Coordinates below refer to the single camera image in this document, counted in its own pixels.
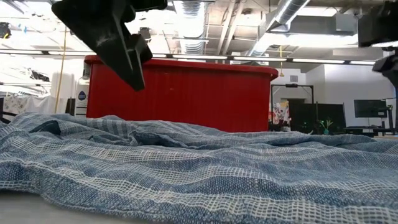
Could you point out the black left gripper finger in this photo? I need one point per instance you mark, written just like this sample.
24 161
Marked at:
143 48
102 31

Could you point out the red plastic bin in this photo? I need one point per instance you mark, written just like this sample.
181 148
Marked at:
202 96

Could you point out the striped blue-green towel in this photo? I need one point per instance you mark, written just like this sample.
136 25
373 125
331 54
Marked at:
199 174

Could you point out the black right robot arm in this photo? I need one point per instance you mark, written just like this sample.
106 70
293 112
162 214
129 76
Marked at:
377 25

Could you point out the black ceiling lamp yellow band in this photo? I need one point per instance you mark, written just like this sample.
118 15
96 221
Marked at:
145 31

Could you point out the clear spray bottle grey trigger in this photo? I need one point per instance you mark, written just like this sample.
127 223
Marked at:
82 102

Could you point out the black box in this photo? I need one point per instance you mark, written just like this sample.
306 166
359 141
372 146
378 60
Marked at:
71 107

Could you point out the white patterned cloth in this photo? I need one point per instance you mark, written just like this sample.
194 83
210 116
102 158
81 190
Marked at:
31 104

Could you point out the floral patterned cloth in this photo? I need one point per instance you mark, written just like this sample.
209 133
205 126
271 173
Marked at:
281 113

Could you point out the dark wide display screens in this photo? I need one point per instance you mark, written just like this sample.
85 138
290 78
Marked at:
311 118

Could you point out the small green potted plant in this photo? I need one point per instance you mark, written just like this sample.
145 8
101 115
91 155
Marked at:
326 126

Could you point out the black computer monitor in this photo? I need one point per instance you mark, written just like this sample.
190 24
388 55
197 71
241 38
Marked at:
370 108

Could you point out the dark office desk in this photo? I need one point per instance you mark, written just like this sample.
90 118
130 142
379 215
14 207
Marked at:
367 130

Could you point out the silver corrugated air duct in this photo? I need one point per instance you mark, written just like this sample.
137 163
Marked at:
191 25

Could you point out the ceiling light strip rail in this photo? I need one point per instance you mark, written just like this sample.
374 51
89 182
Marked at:
258 58

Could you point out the silver spiral air duct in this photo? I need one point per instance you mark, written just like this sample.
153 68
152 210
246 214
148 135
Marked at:
289 11

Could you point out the black metal stand frame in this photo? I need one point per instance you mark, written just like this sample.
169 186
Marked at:
292 85

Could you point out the white wall vent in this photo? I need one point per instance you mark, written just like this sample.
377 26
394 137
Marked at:
293 78

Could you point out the grey rectangular air duct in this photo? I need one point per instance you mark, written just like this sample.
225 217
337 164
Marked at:
326 25

